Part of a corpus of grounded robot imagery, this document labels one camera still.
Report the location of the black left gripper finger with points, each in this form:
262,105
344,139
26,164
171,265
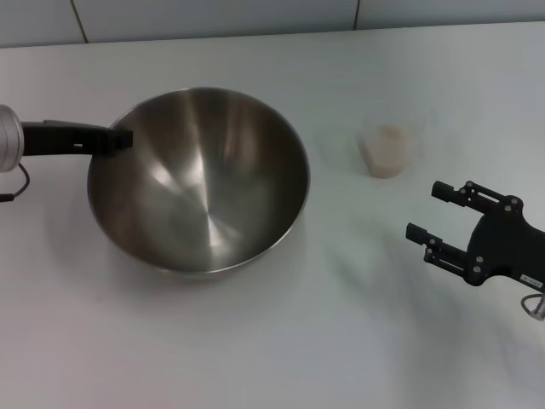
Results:
115,139

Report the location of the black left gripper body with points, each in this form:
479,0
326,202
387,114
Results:
55,138

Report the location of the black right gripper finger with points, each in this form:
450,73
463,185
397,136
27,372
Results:
419,233
445,191

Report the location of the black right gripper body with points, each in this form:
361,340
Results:
506,247

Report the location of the white uncooked rice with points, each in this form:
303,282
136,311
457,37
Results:
385,164

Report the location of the clear plastic measuring cup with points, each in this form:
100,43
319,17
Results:
385,153

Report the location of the stainless steel mixing bowl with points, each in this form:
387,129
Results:
204,191

